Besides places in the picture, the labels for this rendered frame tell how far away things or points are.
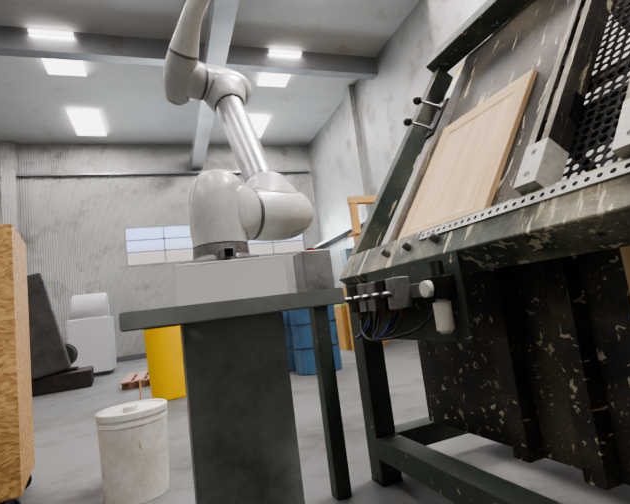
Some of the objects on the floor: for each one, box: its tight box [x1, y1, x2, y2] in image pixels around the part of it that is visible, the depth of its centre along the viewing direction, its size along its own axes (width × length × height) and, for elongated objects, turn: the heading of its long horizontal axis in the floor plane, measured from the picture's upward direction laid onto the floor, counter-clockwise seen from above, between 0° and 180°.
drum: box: [143, 325, 186, 400], centre depth 434 cm, size 46×46×74 cm
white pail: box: [95, 379, 170, 504], centre depth 191 cm, size 32×30×47 cm
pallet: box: [120, 370, 150, 390], centre depth 578 cm, size 112×75×10 cm, turn 152°
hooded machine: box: [66, 293, 117, 377], centre depth 776 cm, size 74×66×146 cm
